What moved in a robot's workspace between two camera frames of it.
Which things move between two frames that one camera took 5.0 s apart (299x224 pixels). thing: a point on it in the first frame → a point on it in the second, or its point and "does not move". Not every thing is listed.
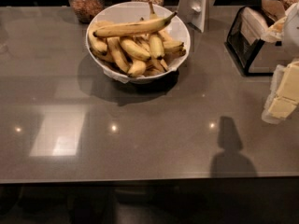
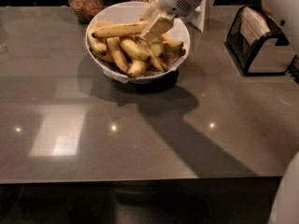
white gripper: [291, 32] → [175, 0]
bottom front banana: [137, 68] does not move
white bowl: [127, 11] does not move
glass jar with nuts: [86, 1] does not move
